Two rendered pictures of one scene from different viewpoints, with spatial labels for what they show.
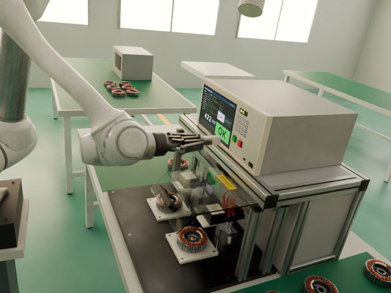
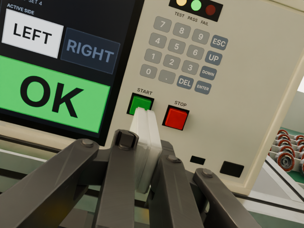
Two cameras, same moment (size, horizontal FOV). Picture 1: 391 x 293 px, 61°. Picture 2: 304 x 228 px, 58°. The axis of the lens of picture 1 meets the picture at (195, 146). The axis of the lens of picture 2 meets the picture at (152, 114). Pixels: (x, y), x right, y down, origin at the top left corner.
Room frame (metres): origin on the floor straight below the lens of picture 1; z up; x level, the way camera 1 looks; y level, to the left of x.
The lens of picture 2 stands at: (0.96, 0.11, 1.25)
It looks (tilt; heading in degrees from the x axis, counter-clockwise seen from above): 16 degrees down; 290
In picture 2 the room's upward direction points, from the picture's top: 18 degrees clockwise
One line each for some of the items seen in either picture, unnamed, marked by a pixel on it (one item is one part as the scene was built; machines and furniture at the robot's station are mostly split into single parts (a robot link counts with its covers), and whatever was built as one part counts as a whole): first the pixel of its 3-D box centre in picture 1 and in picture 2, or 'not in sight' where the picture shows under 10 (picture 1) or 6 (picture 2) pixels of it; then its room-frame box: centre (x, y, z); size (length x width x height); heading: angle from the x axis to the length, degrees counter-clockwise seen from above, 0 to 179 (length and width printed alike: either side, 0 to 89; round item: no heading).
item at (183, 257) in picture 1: (191, 244); not in sight; (0.97, -0.03, 0.78); 0.15 x 0.15 x 0.01; 28
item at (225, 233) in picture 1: (226, 232); not in sight; (1.03, -0.16, 0.80); 0.08 x 0.05 x 0.06; 28
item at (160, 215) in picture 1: (169, 207); not in sight; (1.18, 0.08, 0.78); 0.15 x 0.15 x 0.01; 28
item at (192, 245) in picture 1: (192, 239); not in sight; (0.97, -0.03, 0.80); 0.11 x 0.11 x 0.04
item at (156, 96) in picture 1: (109, 113); not in sight; (3.27, 0.95, 0.38); 1.85 x 1.10 x 0.75; 28
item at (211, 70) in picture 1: (212, 102); not in sight; (2.14, -0.07, 0.98); 0.37 x 0.35 x 0.46; 28
